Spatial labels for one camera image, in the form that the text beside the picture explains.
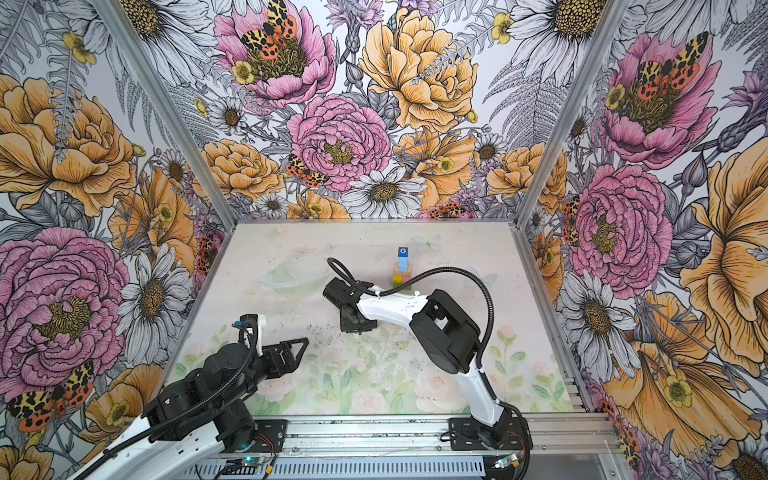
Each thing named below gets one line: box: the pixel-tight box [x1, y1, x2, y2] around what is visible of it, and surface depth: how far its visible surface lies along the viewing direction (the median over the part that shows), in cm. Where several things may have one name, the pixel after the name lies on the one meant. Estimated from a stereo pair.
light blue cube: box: [398, 256, 409, 273], surface depth 98 cm
